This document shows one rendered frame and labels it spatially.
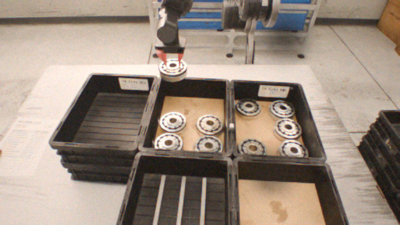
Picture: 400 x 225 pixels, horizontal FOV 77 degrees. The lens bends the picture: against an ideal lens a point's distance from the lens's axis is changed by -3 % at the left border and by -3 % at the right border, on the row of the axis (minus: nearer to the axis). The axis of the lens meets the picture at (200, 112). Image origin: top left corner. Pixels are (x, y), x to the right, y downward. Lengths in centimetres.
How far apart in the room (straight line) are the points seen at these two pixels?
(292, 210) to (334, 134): 56
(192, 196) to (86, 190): 43
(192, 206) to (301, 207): 34
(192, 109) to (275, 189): 46
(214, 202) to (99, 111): 61
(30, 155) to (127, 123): 45
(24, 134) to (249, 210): 103
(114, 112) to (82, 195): 35
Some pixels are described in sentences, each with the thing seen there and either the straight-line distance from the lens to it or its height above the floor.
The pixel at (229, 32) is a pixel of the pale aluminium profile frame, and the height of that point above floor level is 29.
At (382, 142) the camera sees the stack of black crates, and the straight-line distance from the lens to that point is 178.
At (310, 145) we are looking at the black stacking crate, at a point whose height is 88.
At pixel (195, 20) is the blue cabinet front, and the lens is 281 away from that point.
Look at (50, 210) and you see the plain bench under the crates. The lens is 110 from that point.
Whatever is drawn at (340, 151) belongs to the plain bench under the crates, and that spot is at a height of 70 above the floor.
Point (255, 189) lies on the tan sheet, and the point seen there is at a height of 83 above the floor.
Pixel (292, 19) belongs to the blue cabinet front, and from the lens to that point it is 299.
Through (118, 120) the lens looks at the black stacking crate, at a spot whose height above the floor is 83.
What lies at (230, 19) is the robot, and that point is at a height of 89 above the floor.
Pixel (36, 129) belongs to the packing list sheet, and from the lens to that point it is 140.
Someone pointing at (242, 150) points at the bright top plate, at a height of 86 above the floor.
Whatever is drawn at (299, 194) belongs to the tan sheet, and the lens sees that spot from 92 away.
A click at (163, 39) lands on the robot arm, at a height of 121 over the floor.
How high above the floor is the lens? 159
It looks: 44 degrees down
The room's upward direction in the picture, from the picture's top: 1 degrees clockwise
